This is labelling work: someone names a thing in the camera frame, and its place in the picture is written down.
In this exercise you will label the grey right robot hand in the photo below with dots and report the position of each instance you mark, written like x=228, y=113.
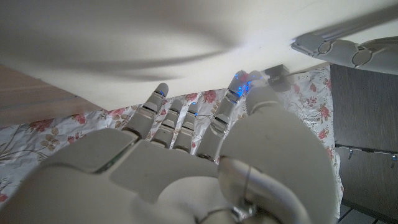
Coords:
x=155, y=174

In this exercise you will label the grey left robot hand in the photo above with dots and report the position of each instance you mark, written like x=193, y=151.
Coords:
x=345, y=54

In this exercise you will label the black stapler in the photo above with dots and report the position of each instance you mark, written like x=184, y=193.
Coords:
x=278, y=77

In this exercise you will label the white power strip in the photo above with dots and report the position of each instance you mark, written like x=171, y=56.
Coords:
x=303, y=76

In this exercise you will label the floral rose backdrop cloth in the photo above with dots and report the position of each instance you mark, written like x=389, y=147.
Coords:
x=46, y=140

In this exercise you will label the wooden table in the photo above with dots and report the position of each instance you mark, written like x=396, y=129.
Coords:
x=31, y=99

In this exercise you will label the beige foam mat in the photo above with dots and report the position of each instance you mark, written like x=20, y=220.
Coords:
x=124, y=31

